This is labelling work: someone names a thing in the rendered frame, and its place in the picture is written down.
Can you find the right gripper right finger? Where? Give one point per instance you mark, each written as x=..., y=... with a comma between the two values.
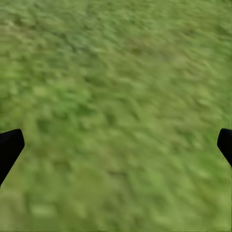
x=224, y=142

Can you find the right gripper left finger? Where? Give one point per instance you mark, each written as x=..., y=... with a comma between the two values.
x=11, y=145

